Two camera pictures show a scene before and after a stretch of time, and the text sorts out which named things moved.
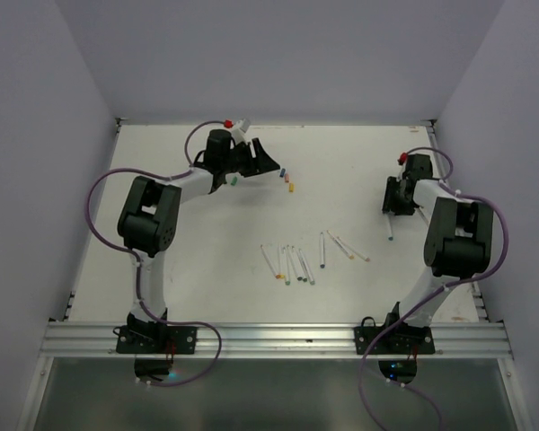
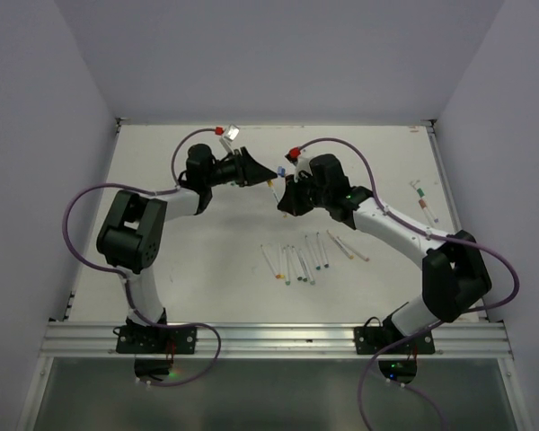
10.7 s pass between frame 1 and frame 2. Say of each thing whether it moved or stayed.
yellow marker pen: stayed
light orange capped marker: stayed
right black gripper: moved
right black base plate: stayed
